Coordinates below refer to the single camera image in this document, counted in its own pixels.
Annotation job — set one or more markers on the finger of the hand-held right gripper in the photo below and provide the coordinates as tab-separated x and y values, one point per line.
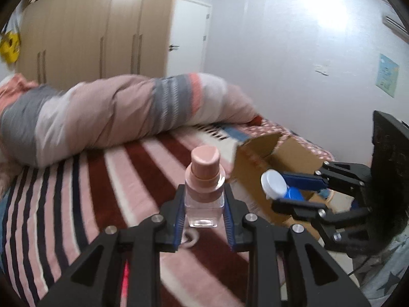
303	181
289	206

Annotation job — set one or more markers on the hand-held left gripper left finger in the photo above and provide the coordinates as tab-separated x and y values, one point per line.
179	227

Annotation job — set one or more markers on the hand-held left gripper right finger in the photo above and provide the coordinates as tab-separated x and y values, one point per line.
228	224

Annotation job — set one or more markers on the blue bottle with white cap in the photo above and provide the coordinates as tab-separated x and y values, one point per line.
277	185

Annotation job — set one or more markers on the cardboard box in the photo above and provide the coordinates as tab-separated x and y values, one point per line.
274	163

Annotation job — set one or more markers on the clear bottle with pink cap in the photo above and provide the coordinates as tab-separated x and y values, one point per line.
204	195

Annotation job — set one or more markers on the striped bed blanket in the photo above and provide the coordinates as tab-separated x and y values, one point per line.
105	204

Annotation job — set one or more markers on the grey star-print clothing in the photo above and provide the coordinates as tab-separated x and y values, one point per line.
383	275

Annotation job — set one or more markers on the rolled striped duvet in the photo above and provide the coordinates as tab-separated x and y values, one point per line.
121	115

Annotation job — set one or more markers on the air conditioner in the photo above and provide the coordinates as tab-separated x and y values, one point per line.
395	24

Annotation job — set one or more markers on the white door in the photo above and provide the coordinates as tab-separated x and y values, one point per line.
188	36

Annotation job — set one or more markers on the wooden wardrobe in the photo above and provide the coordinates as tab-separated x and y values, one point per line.
92	28

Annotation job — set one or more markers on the yellow plush toy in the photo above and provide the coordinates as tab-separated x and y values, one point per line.
9	48

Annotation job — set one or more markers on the wall poster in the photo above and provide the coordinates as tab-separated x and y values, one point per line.
387	75

